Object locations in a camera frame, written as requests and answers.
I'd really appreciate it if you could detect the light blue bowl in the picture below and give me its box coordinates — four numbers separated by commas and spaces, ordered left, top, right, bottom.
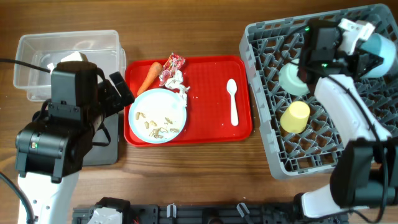
360, 33, 397, 78

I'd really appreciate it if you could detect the mint green bowl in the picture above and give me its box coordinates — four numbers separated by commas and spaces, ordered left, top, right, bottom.
279, 58, 310, 96

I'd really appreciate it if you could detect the yellow plastic cup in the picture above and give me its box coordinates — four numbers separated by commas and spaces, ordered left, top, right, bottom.
280, 101, 310, 134

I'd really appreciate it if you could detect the white plastic spoon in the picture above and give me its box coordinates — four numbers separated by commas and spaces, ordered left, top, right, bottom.
226, 79, 239, 126

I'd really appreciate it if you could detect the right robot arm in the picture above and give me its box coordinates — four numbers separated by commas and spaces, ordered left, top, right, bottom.
298, 19, 397, 218

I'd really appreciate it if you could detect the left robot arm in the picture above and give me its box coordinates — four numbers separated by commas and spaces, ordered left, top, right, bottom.
15, 61, 134, 223

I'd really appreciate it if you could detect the grey dishwasher rack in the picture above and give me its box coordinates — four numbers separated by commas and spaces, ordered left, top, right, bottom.
239, 4, 397, 180

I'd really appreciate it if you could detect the light blue plate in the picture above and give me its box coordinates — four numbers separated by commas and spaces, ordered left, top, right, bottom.
128, 88, 187, 144

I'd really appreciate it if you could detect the orange carrot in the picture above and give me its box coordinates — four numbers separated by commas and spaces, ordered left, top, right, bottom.
137, 62, 162, 95

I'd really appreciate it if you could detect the peanut shell pile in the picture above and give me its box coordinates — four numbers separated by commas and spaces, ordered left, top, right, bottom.
149, 128, 180, 139

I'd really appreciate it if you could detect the black plastic bin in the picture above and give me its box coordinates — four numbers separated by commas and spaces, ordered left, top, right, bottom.
83, 114, 119, 166

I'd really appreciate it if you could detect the crumpled white tissue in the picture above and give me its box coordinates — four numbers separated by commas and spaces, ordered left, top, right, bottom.
165, 70, 190, 107

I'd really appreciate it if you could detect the clear plastic bin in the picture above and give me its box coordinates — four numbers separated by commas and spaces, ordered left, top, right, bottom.
13, 30, 126, 101

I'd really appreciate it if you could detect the red snack wrapper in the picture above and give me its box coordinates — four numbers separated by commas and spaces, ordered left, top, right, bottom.
159, 53, 185, 86

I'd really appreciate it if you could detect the red plastic tray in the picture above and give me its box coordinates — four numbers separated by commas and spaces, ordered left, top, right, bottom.
123, 55, 253, 147

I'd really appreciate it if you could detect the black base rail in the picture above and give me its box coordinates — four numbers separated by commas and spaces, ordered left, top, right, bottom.
72, 197, 349, 224

